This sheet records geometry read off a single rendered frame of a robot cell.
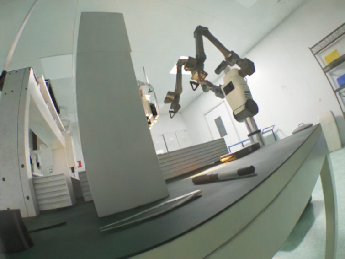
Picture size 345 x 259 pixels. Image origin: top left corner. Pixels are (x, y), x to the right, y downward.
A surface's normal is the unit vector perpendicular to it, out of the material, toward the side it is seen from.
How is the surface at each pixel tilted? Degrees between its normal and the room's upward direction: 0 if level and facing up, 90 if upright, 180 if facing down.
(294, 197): 90
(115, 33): 90
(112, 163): 90
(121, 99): 90
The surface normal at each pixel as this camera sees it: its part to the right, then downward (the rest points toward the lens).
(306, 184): 0.43, -0.35
